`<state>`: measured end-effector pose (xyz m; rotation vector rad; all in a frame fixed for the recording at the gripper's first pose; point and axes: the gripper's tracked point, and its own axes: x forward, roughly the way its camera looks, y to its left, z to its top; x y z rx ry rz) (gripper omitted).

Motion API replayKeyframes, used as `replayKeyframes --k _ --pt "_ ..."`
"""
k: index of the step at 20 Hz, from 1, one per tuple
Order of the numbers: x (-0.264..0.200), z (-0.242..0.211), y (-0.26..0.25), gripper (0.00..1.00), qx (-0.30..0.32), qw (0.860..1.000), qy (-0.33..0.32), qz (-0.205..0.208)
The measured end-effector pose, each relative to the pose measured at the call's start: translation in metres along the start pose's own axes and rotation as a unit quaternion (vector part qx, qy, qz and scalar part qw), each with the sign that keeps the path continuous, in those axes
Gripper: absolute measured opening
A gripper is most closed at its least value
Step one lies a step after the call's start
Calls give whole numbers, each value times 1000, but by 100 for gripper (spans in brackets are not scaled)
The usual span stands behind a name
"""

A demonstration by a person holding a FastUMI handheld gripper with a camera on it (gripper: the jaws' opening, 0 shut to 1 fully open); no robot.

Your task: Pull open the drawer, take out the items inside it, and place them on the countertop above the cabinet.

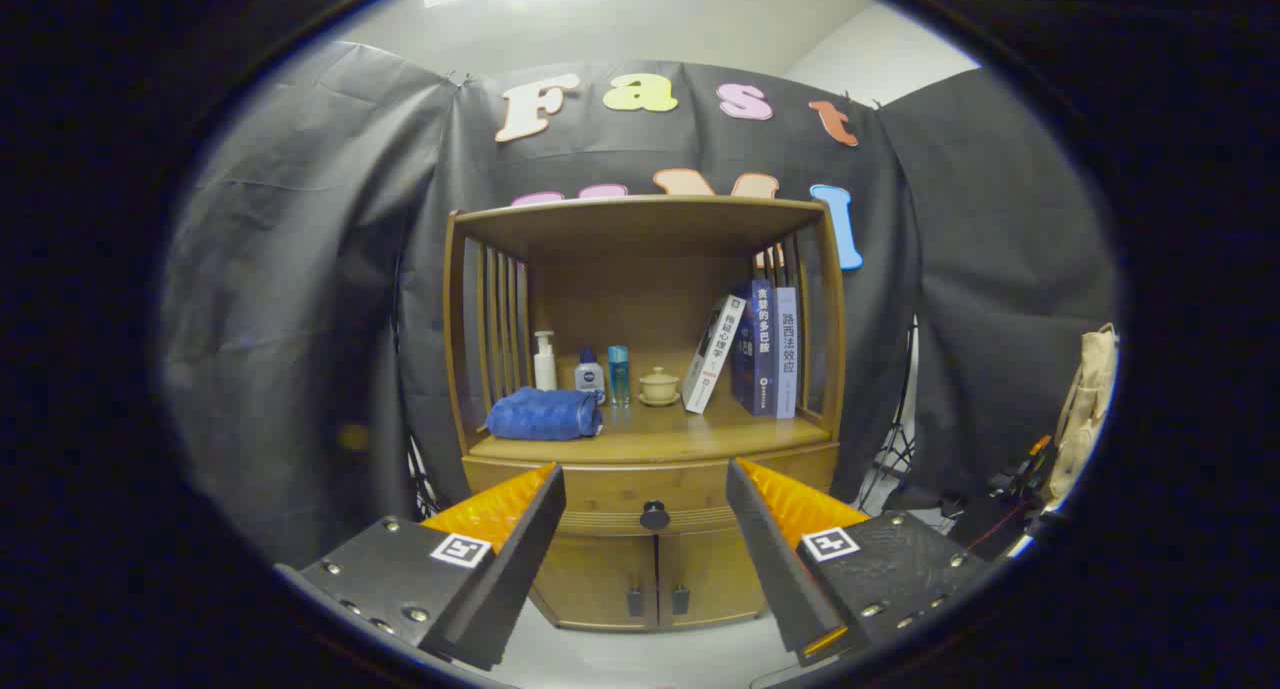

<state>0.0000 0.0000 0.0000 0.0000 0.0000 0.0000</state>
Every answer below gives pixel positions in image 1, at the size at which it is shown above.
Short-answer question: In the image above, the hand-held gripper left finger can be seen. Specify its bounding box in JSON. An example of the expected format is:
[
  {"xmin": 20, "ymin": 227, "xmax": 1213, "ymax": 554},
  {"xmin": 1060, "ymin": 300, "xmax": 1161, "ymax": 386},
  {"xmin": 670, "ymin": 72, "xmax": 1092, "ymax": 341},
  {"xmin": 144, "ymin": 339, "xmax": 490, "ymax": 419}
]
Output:
[{"xmin": 275, "ymin": 461, "xmax": 567, "ymax": 672}]

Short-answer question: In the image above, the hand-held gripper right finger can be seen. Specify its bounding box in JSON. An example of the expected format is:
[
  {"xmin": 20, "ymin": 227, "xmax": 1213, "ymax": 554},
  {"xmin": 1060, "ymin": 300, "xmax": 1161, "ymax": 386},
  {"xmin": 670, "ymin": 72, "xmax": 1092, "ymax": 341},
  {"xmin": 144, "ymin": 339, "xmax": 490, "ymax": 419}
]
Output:
[{"xmin": 726, "ymin": 457, "xmax": 991, "ymax": 668}]

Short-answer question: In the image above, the wooden cabinet door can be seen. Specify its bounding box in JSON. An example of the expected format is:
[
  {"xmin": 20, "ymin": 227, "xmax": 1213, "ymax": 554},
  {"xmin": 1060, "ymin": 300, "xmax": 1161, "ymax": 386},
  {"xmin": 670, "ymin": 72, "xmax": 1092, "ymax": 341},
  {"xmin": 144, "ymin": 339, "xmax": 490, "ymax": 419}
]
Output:
[
  {"xmin": 530, "ymin": 531, "xmax": 658, "ymax": 630},
  {"xmin": 657, "ymin": 527, "xmax": 769, "ymax": 628}
]

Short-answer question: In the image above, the wooden countertop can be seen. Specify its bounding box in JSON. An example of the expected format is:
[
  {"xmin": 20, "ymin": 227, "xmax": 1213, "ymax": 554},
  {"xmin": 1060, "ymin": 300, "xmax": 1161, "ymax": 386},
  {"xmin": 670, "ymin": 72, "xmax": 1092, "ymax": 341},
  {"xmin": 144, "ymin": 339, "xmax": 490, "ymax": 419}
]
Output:
[{"xmin": 468, "ymin": 394, "xmax": 833, "ymax": 462}]

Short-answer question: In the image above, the wooden cabinet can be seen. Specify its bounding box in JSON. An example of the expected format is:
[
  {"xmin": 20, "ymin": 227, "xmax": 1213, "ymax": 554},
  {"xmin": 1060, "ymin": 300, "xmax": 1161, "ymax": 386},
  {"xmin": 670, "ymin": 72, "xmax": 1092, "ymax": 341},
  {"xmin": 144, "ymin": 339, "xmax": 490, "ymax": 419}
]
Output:
[{"xmin": 444, "ymin": 194, "xmax": 847, "ymax": 632}]

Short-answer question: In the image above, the blue rolled towel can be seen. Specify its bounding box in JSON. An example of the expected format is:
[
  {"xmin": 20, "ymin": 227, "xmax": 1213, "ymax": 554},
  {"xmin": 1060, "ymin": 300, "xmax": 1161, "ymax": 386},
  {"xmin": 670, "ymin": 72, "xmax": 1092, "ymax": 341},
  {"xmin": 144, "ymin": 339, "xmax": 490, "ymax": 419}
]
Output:
[{"xmin": 486, "ymin": 387, "xmax": 604, "ymax": 441}]

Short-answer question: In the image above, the black tripod stand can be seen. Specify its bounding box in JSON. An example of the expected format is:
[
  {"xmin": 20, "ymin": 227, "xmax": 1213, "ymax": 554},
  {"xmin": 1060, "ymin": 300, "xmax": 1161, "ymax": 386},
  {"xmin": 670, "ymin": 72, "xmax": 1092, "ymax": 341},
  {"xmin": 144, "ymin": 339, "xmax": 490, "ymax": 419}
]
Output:
[{"xmin": 858, "ymin": 409, "xmax": 926, "ymax": 515}]

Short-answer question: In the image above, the white bottle blue cap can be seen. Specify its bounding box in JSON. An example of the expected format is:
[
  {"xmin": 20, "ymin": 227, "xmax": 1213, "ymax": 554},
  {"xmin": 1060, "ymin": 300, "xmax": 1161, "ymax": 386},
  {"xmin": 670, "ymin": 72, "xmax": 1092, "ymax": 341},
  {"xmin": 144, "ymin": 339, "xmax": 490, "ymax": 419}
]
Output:
[{"xmin": 574, "ymin": 347, "xmax": 607, "ymax": 404}]

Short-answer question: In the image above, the light blue book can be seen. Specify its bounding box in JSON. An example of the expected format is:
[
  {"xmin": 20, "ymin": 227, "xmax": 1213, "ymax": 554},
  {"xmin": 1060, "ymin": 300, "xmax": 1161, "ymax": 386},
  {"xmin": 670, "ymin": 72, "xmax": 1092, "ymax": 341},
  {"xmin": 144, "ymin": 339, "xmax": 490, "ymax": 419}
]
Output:
[{"xmin": 774, "ymin": 287, "xmax": 800, "ymax": 420}]

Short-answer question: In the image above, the beige lidded teacup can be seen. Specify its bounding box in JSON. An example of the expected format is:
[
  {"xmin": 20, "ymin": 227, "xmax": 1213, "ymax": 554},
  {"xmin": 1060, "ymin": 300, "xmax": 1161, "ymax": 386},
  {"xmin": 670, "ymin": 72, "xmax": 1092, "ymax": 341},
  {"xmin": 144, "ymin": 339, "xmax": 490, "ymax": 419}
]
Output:
[{"xmin": 638, "ymin": 366, "xmax": 681, "ymax": 408}]

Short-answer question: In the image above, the dark blue book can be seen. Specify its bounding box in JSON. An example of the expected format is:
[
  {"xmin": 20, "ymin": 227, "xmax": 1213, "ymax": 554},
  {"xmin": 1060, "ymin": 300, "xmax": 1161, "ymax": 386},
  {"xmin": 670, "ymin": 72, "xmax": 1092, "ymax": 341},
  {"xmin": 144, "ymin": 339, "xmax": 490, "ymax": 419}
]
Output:
[{"xmin": 730, "ymin": 279, "xmax": 779, "ymax": 417}]

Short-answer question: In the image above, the white book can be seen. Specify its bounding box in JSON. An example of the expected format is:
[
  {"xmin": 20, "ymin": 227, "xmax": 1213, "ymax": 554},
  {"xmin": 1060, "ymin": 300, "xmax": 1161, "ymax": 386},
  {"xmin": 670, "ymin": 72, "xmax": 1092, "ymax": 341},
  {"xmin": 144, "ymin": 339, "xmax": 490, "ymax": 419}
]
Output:
[{"xmin": 682, "ymin": 293, "xmax": 748, "ymax": 415}]

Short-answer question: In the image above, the black equipment with orange part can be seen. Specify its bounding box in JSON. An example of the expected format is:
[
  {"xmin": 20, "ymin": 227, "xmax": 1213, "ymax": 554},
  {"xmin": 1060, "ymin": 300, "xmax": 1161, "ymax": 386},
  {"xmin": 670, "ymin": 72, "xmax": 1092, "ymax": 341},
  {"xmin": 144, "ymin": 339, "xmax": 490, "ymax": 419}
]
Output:
[{"xmin": 950, "ymin": 434, "xmax": 1061, "ymax": 560}]

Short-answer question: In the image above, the beige tote bag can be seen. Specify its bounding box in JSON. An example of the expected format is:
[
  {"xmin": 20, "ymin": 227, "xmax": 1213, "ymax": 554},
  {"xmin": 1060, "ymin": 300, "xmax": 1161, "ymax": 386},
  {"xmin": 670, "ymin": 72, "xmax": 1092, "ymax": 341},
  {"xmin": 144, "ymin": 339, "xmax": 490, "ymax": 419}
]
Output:
[{"xmin": 1045, "ymin": 323, "xmax": 1119, "ymax": 505}]

